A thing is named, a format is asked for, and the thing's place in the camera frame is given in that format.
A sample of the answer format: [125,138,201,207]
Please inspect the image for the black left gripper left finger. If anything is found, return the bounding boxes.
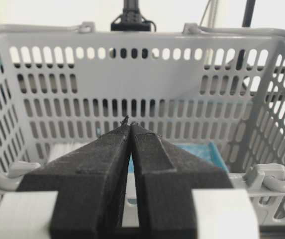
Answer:
[18,118,131,239]

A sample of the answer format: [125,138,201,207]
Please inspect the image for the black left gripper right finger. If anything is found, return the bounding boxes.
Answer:
[130,123,233,239]

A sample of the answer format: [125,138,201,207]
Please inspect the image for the blue plastic dustpan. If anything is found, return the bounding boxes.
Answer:
[126,141,230,204]

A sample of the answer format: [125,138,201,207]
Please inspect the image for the grey plastic shopping basket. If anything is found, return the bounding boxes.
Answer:
[0,22,285,225]

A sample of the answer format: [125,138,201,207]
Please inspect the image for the black pole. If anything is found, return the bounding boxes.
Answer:
[233,0,257,70]

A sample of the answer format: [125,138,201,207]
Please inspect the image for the black camera stand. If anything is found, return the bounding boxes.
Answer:
[110,0,156,58]

